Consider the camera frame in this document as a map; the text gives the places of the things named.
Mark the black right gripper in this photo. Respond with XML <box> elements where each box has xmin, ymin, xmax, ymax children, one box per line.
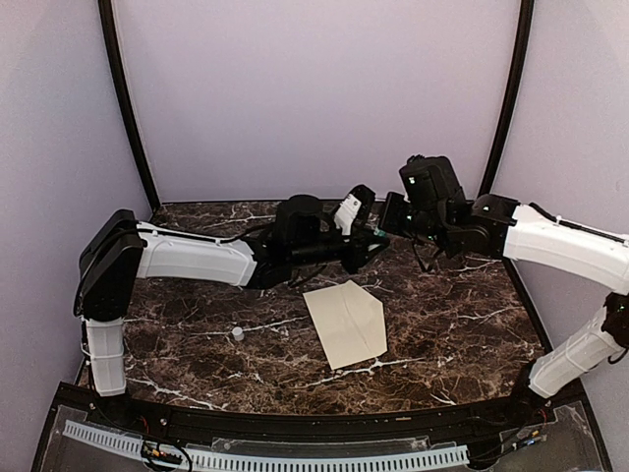
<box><xmin>377</xmin><ymin>190</ymin><xmax>452</xmax><ymax>249</ymax></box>

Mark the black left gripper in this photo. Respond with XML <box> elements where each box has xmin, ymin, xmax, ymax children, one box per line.
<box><xmin>292</xmin><ymin>225</ymin><xmax>391</xmax><ymax>275</ymax></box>

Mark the cream paper envelope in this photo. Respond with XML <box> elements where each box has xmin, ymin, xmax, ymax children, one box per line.
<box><xmin>304</xmin><ymin>280</ymin><xmax>388</xmax><ymax>371</ymax></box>

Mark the white glue stick cap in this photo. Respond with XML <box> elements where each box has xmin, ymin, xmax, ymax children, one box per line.
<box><xmin>232</xmin><ymin>326</ymin><xmax>245</xmax><ymax>341</ymax></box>

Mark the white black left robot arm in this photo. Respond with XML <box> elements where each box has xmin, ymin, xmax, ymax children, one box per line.
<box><xmin>73</xmin><ymin>186</ymin><xmax>389</xmax><ymax>429</ymax></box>

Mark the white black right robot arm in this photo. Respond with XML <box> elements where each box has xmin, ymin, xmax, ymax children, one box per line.
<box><xmin>378</xmin><ymin>155</ymin><xmax>628</xmax><ymax>427</ymax></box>

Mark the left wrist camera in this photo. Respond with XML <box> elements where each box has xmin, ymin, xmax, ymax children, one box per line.
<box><xmin>333</xmin><ymin>184</ymin><xmax>375</xmax><ymax>236</ymax></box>

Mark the white slotted cable duct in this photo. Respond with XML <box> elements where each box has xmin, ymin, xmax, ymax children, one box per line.
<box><xmin>63</xmin><ymin>420</ymin><xmax>469</xmax><ymax>471</ymax></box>

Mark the black enclosure frame post right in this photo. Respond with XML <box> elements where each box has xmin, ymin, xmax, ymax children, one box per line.
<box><xmin>478</xmin><ymin>0</ymin><xmax>535</xmax><ymax>196</ymax></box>

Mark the black enclosure frame post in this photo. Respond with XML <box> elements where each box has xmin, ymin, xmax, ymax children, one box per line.
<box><xmin>97</xmin><ymin>0</ymin><xmax>161</xmax><ymax>212</ymax></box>
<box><xmin>478</xmin><ymin>0</ymin><xmax>535</xmax><ymax>196</ymax></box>

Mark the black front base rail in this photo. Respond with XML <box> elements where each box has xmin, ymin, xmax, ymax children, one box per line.
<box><xmin>48</xmin><ymin>381</ymin><xmax>591</xmax><ymax>446</ymax></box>

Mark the black enclosure frame post left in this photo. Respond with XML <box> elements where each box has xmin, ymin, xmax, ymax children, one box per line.
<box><xmin>97</xmin><ymin>0</ymin><xmax>161</xmax><ymax>212</ymax></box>

